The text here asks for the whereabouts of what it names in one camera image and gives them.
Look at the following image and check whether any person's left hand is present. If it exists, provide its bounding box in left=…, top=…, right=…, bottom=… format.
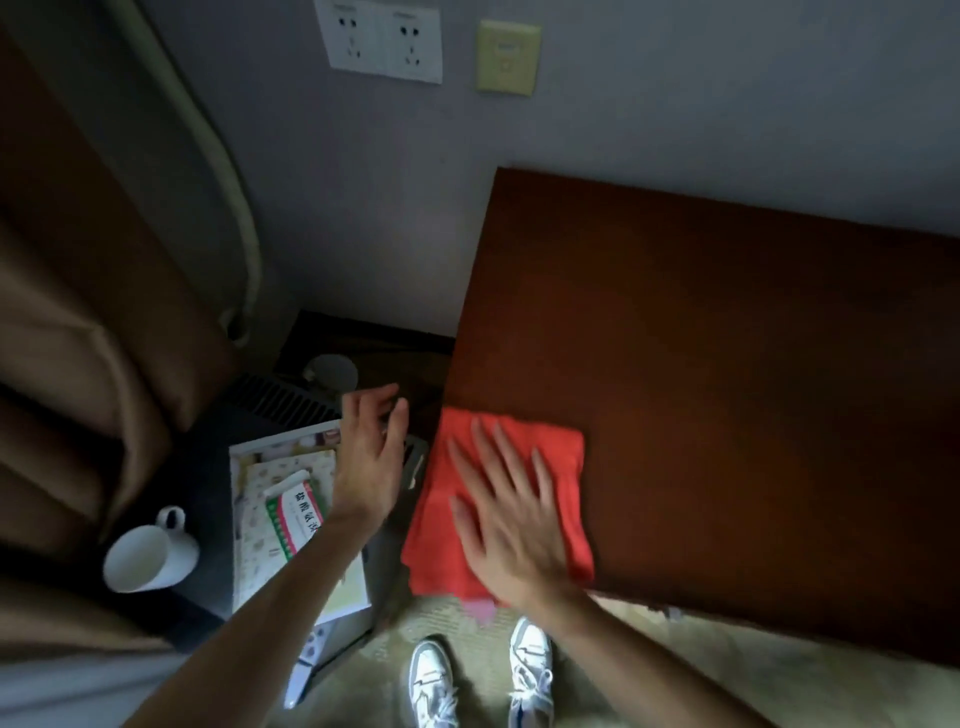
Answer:
left=329, top=383, right=411, bottom=526

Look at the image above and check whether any person's right hand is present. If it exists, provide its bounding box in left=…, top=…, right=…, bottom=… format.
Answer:
left=446, top=418, right=594, bottom=613

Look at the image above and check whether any red cloth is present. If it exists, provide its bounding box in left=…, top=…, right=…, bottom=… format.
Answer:
left=399, top=407, right=598, bottom=628

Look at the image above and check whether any person's left forearm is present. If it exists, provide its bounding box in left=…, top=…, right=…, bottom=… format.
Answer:
left=123, top=506, right=376, bottom=728

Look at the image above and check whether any person's right forearm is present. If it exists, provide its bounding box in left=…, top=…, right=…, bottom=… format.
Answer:
left=536, top=584, right=774, bottom=728

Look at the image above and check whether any red green medicine box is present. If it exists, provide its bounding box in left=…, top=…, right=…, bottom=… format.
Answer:
left=262, top=470, right=331, bottom=564

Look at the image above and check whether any white round object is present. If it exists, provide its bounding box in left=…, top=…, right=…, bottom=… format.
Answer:
left=302, top=353, right=360, bottom=395

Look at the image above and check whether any dark side table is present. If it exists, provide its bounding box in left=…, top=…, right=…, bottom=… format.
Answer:
left=273, top=308, right=459, bottom=444

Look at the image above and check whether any white sneaker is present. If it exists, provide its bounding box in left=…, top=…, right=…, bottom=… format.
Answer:
left=408, top=637, right=460, bottom=728
left=507, top=617, right=556, bottom=728

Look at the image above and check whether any black appliance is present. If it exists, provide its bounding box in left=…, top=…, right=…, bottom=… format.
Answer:
left=161, top=372, right=433, bottom=710

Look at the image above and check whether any white mug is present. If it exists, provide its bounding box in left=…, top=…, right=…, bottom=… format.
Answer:
left=102, top=506, right=202, bottom=595

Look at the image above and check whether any brown wooden table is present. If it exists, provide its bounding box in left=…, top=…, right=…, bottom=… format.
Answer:
left=438, top=166, right=960, bottom=669

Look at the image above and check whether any white hose pipe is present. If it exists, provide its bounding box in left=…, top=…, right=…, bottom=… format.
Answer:
left=0, top=0, right=264, bottom=676

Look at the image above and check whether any beige wall plate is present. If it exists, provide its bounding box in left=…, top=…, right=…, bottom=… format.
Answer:
left=476, top=19, right=543, bottom=97

